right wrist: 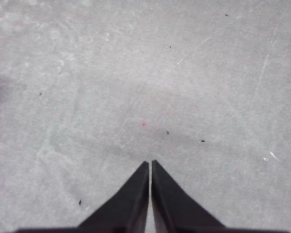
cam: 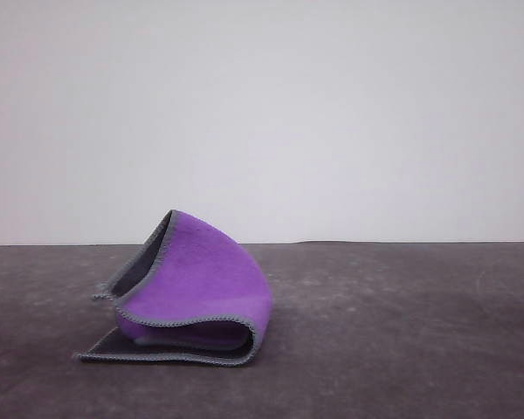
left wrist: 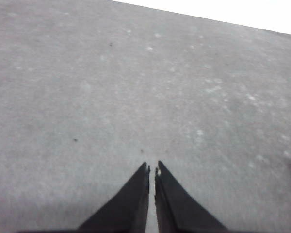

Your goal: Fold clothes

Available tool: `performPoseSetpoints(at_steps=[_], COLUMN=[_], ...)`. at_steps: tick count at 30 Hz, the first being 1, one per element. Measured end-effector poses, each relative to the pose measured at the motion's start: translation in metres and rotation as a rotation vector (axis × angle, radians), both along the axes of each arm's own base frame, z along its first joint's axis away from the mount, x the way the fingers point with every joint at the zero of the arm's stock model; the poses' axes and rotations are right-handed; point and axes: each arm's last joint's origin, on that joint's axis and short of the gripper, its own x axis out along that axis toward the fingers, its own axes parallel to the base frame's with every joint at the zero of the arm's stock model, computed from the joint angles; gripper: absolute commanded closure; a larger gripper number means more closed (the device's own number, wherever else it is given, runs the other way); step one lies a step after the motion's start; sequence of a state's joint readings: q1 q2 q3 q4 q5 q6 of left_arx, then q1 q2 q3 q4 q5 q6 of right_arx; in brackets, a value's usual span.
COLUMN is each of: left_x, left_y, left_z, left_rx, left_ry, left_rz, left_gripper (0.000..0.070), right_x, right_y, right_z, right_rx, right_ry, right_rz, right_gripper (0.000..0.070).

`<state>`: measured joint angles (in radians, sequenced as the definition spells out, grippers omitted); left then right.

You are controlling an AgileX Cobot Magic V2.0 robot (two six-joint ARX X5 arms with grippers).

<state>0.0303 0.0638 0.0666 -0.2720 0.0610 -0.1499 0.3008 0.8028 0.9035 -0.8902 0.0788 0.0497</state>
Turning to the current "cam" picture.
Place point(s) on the purple towel with grey hem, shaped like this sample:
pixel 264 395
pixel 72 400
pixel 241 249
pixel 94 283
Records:
pixel 201 279

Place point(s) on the grey table cloth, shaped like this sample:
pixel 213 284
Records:
pixel 397 349

